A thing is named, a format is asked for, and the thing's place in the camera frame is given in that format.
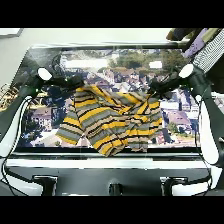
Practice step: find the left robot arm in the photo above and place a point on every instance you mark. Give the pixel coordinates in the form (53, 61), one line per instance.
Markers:
(10, 120)

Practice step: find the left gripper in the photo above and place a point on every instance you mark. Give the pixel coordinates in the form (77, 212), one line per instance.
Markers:
(75, 82)

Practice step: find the silver frame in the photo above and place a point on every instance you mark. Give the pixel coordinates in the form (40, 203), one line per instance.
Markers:
(110, 163)

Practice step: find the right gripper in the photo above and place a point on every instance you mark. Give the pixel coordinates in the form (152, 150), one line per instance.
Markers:
(158, 87)

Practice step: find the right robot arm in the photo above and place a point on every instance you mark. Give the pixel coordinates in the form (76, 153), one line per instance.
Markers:
(208, 110)

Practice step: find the olive garment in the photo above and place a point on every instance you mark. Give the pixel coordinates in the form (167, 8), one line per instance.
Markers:
(210, 34)

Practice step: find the dark brown garment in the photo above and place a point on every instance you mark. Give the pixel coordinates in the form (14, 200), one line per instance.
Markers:
(180, 33)

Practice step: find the purple garment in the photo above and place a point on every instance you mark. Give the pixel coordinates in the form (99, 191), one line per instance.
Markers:
(196, 45)

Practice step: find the yellow grey striped shirt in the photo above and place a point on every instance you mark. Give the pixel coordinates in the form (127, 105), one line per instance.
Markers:
(110, 123)

